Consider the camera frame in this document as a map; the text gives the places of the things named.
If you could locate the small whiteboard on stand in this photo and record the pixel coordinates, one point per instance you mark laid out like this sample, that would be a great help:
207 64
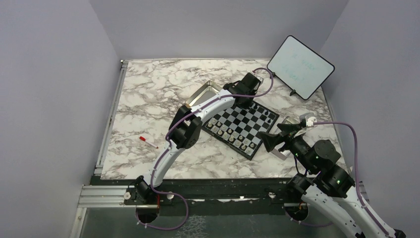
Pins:
299 67

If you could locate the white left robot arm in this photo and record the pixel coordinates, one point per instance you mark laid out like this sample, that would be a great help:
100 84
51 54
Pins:
184 131

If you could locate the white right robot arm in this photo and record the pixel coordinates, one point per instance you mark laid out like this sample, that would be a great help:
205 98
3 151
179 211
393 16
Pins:
333 192

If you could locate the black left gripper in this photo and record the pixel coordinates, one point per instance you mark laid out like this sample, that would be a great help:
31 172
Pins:
245 105

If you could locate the black and white chessboard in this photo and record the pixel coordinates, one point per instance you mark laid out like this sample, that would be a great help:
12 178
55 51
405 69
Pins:
246 122

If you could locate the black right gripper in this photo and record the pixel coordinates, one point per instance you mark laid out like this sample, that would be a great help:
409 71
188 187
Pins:
271 140

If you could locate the yellow metal tin box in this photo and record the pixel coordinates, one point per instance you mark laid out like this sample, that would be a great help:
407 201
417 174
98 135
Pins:
205 92

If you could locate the aluminium frame rail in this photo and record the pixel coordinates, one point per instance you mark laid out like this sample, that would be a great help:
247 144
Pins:
110 119

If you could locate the red and white marker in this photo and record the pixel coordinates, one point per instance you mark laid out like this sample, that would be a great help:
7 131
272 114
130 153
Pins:
148 142

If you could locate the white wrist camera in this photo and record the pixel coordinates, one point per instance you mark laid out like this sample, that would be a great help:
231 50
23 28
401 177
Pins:
307 120

